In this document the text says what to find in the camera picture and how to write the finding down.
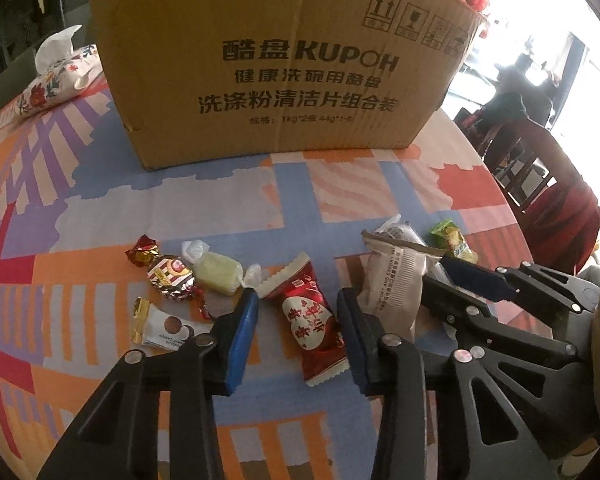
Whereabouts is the green yellow candy packet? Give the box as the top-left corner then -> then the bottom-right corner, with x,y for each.
430,219 -> 479,263

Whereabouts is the colourful patterned tablecloth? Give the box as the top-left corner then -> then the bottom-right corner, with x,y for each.
0,81 -> 530,479

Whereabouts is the floral tissue pack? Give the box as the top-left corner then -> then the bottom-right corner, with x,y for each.
16,25 -> 102,117

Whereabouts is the dark grey dining chair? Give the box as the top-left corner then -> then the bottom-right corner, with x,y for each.
0,47 -> 38,110

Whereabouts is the beige silver snack pouch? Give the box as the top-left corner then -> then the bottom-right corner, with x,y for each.
358,231 -> 444,341

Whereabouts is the brown cardboard box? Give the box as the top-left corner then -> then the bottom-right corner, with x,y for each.
88,0 -> 483,170

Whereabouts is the long grey white snack bar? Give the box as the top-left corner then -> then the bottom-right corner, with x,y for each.
374,214 -> 452,285

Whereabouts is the white chocolate candy wrapper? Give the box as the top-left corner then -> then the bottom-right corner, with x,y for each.
131,297 -> 213,351

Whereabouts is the red wooden chair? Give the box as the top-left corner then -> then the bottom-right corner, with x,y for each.
454,92 -> 600,274

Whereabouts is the red gold wrapped candy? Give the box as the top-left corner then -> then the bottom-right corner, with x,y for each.
125,234 -> 212,321

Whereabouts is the red white snack packet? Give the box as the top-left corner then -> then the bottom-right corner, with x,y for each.
256,252 -> 350,387

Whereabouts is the pale green wrapped candy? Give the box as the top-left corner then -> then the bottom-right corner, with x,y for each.
181,240 -> 262,296

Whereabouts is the red balloon decoration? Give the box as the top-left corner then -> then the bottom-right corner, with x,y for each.
460,0 -> 491,39

